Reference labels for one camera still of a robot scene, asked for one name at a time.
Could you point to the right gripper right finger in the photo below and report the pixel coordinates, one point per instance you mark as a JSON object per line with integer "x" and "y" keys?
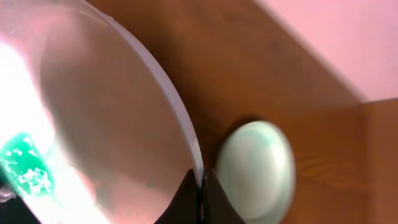
{"x": 216, "y": 205}

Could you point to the white plate green smear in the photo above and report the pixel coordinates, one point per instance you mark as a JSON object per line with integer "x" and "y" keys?
{"x": 92, "y": 128}

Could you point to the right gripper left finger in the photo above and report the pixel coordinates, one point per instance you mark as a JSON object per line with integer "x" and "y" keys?
{"x": 184, "y": 207}

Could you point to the pale green plate front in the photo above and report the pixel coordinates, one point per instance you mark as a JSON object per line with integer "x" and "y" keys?
{"x": 256, "y": 170}

